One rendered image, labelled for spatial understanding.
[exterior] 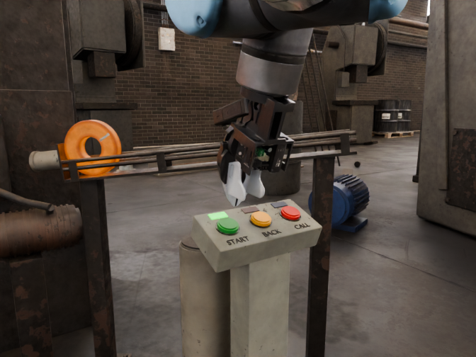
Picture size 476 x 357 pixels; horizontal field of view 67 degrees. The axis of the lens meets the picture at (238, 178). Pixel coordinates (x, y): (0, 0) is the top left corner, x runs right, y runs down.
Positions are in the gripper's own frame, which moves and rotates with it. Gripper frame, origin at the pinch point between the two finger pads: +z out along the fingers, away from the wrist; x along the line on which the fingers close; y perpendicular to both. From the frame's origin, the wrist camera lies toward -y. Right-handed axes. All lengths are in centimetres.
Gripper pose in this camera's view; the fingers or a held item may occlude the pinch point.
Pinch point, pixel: (234, 196)
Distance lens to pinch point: 63.5
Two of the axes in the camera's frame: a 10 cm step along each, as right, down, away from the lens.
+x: 8.4, -1.1, 5.3
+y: 5.1, 4.9, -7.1
